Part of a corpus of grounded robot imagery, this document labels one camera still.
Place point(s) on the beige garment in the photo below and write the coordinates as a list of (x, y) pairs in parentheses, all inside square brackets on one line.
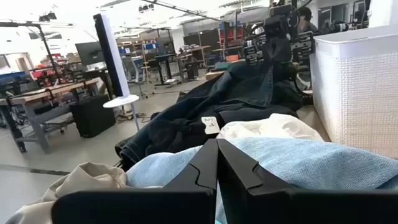
[(87, 180)]

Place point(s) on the grey office chair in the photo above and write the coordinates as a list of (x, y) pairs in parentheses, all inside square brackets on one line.
[(133, 71)]

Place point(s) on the black monitor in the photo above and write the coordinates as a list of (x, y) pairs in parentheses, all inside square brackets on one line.
[(88, 53)]

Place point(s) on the wooden workbench grey legs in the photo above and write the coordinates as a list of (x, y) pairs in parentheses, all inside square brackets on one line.
[(62, 88)]

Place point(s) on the white woven plastic basket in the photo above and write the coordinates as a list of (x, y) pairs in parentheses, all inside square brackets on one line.
[(357, 93)]

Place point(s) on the black computer tower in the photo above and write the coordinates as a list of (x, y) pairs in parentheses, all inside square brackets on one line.
[(93, 116)]

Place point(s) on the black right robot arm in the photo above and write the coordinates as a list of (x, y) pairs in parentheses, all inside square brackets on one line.
[(280, 9)]

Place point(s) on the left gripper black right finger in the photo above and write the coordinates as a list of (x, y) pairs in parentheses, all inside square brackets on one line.
[(311, 208)]

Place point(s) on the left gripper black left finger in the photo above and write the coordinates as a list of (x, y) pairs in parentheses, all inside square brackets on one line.
[(140, 208)]

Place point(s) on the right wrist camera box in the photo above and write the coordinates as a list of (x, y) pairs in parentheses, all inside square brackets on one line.
[(276, 26)]

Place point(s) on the white lace garment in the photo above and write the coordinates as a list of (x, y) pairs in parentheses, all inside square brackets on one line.
[(273, 127)]

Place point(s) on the black standing desk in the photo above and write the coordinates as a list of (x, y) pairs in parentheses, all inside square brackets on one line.
[(163, 56)]

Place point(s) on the light blue jeans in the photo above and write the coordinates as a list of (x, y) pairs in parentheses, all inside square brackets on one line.
[(311, 158)]

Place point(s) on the red storage rack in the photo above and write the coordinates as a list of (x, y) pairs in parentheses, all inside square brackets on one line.
[(231, 34)]

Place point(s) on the person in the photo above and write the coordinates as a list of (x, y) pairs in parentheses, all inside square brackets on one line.
[(306, 18)]

